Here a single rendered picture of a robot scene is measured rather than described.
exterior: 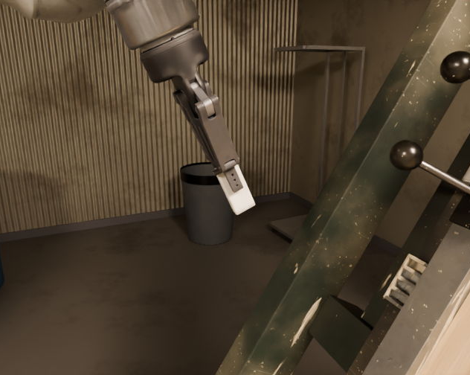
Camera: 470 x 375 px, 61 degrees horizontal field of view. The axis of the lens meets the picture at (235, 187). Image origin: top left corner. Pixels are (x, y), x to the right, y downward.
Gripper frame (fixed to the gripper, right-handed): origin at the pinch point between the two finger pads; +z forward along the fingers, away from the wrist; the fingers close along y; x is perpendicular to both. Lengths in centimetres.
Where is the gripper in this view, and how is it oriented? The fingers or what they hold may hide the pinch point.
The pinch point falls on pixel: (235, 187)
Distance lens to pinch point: 53.6
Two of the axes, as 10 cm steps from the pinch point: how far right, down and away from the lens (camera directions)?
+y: -3.2, -2.9, 9.0
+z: 3.8, 8.3, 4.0
